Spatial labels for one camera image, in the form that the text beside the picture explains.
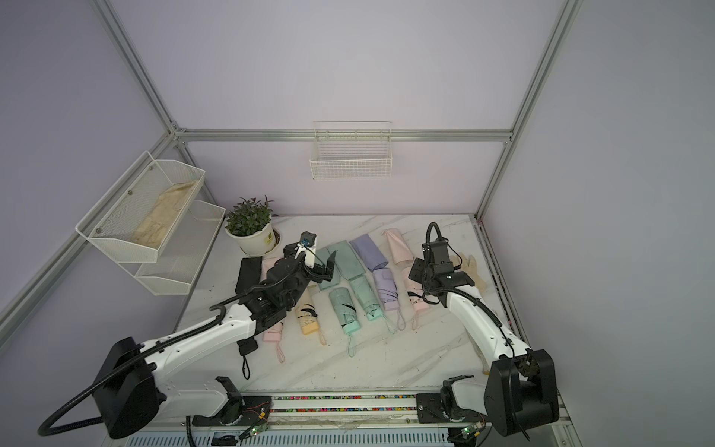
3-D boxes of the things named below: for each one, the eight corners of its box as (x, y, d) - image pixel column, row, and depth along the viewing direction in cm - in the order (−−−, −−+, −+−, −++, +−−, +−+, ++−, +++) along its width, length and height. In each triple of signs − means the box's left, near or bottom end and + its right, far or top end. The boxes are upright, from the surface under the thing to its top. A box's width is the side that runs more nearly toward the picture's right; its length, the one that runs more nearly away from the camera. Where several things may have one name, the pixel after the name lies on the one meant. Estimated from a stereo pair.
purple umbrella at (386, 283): (392, 332, 89) (393, 330, 88) (373, 273, 104) (373, 270, 102) (412, 327, 91) (413, 324, 89) (390, 269, 105) (390, 266, 103)
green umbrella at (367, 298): (369, 323, 91) (369, 319, 89) (350, 284, 100) (350, 280, 98) (385, 315, 93) (386, 312, 91) (365, 278, 102) (365, 274, 100)
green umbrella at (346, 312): (350, 357, 85) (349, 354, 82) (329, 294, 98) (328, 290, 96) (370, 349, 86) (370, 346, 84) (347, 289, 100) (346, 284, 97)
